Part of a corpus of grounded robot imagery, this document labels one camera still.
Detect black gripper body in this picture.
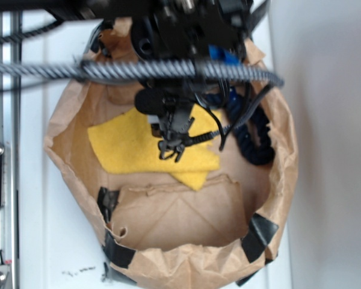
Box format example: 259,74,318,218
129,0,253,91

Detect yellow cloth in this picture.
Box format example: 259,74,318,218
87,108,220,190

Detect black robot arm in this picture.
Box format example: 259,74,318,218
49,1,267,92

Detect black foam microphone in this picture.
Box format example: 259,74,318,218
135,89,165,116

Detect brown paper bag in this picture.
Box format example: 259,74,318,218
43,17,299,289

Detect braided grey cable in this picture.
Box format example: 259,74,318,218
0,58,285,87

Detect dark blue rope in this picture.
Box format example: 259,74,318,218
204,87,276,166

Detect aluminium frame rail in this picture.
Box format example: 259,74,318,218
0,11,21,289

